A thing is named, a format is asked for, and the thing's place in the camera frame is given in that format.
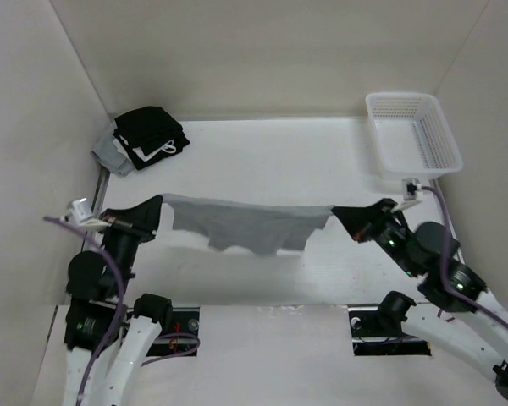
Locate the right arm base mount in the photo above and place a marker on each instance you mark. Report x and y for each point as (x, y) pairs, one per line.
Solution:
(377, 338)

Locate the white plastic basket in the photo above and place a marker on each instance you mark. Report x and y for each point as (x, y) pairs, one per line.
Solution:
(410, 135)

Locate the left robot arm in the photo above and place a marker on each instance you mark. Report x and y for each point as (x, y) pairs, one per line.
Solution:
(106, 343)

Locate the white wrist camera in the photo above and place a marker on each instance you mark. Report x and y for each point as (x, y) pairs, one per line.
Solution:
(79, 214)
(411, 189)

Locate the folded grey tank top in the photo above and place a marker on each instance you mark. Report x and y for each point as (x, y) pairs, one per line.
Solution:
(107, 155)

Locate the folded black tank top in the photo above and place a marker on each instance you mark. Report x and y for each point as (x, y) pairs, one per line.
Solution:
(149, 128)

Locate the grey tank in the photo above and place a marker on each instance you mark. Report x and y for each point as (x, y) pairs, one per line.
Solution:
(107, 155)
(263, 230)

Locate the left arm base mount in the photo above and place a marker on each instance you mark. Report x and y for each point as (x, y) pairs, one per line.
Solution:
(180, 333)

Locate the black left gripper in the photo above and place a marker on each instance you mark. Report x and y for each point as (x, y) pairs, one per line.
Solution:
(143, 221)

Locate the folded white tank top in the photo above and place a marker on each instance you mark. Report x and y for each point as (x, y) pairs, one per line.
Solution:
(168, 148)

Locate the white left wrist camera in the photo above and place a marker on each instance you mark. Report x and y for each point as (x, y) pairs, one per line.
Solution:
(79, 214)

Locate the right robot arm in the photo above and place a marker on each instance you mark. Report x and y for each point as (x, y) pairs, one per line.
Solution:
(458, 316)

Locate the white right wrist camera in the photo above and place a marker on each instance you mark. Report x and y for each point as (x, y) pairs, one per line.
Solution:
(411, 189)

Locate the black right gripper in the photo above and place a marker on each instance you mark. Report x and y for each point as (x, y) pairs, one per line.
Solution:
(361, 222)

